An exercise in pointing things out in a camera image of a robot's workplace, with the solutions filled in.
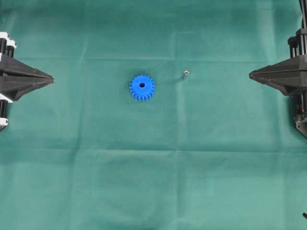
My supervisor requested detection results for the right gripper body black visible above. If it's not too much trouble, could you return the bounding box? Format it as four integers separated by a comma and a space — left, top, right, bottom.
288, 28, 307, 137

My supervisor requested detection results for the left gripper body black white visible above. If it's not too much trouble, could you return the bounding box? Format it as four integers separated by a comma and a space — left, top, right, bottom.
0, 32, 16, 131

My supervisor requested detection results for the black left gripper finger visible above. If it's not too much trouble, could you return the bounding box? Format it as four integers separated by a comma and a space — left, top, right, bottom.
0, 76, 54, 101
0, 56, 54, 81

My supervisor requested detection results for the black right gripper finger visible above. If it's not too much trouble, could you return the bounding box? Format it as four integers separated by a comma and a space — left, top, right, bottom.
249, 57, 307, 79
249, 76, 307, 96

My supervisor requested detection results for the small silver metal shaft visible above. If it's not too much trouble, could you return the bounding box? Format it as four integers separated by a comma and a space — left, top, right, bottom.
182, 70, 189, 81

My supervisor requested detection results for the blue plastic gear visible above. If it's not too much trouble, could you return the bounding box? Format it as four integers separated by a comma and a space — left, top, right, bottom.
129, 74, 155, 101

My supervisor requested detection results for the green table cloth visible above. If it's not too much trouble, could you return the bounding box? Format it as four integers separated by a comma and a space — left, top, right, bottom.
0, 0, 307, 230

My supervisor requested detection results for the black cable top right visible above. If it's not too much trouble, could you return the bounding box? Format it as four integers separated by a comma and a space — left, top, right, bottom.
298, 0, 307, 31

